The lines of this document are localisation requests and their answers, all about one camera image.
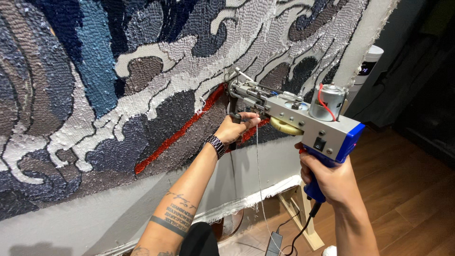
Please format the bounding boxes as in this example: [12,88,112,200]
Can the white tower fan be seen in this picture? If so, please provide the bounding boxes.
[346,45,384,107]

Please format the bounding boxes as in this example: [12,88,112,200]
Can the person's right hand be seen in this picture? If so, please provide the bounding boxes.
[294,142,360,207]

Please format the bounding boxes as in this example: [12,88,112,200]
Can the person's black trousers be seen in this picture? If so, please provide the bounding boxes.
[178,222,220,256]

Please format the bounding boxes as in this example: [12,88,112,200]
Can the grey yarn strand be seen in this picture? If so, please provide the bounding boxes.
[255,119,285,256]

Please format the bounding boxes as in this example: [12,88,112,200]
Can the tufted wave pattern rug cloth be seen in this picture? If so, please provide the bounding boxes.
[0,0,400,256]

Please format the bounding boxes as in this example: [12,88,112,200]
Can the black power adapter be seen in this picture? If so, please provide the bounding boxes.
[264,231,284,256]

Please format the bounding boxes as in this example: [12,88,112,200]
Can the black metal wristwatch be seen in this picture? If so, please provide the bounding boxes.
[205,135,227,160]

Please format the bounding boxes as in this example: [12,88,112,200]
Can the black power cable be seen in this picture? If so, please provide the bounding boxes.
[277,201,323,256]

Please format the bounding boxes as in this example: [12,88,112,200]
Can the person's left hand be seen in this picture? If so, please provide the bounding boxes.
[214,112,261,146]

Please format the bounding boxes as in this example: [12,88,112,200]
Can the blue and grey tufting gun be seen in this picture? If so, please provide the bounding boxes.
[224,67,366,204]

